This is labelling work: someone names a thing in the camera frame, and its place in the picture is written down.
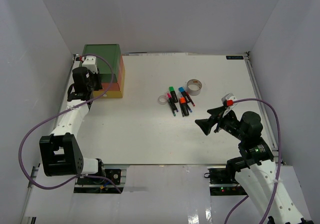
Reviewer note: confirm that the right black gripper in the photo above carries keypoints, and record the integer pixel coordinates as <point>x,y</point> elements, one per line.
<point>206,124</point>

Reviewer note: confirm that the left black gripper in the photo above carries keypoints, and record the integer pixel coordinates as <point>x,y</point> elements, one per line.
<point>97,76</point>

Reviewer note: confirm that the orange highlighter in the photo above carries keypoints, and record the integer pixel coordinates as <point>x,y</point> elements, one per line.
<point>184,106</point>

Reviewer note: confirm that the blue highlighter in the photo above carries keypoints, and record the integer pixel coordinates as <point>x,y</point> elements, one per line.
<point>184,94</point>

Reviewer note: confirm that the green highlighter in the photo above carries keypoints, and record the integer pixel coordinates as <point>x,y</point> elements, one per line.
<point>173,94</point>

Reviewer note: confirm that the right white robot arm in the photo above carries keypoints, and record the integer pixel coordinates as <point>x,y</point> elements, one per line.
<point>255,169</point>

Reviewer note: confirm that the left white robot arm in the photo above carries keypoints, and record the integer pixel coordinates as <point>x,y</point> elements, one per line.
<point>60,152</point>

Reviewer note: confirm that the blue pen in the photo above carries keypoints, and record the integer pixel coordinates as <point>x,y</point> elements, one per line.
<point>188,107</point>

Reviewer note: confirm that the yellow cardboard box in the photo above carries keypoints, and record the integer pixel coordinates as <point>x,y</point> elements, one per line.
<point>110,94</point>

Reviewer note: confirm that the orange cardboard box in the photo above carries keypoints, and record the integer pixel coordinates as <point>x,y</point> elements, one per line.
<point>118,78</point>

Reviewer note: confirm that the red pen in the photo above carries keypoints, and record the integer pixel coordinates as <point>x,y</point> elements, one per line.
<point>191,101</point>

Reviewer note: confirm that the green pen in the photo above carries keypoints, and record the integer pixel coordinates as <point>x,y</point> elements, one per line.
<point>172,109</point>

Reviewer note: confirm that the large white tape roll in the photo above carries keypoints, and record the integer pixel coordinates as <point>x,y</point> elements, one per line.
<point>194,87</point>

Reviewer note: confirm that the purple pen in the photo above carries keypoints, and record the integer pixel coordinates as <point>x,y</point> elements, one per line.
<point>174,107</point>

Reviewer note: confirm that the small clear tape roll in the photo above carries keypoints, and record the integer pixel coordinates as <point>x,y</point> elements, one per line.
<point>162,100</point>

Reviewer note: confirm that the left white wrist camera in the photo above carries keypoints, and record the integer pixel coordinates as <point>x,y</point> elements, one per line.
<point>90,62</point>

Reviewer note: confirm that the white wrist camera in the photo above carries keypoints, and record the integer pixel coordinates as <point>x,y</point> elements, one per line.
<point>90,62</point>
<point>228,102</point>

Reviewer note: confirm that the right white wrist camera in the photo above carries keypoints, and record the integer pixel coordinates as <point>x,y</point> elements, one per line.
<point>228,102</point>

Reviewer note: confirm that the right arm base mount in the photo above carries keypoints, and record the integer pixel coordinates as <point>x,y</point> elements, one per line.
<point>221,184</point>

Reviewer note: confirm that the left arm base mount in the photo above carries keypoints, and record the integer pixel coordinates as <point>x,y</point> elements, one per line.
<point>113,182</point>

